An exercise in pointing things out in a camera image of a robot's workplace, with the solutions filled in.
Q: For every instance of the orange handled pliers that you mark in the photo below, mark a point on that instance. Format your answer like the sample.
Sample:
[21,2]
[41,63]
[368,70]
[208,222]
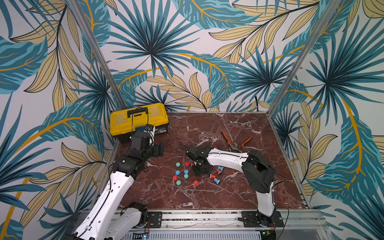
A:
[233,147]

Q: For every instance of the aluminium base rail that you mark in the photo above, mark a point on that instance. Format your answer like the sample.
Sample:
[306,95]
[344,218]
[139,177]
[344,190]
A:
[299,224]

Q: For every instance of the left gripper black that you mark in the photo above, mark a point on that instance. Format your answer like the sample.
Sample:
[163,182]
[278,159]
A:
[158,149]

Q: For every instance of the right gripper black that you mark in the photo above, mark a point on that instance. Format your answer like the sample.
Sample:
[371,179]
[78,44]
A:
[201,168]

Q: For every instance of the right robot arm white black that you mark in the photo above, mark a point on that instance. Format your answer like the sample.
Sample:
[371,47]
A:
[259,173]

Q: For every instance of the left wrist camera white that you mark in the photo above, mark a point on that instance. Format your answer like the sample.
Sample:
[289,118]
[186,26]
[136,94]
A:
[150,129]

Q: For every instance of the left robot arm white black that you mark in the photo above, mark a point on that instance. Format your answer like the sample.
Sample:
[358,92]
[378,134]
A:
[108,186]

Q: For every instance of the yellow black toolbox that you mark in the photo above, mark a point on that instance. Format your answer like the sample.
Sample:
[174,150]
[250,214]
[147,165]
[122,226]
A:
[125,123]

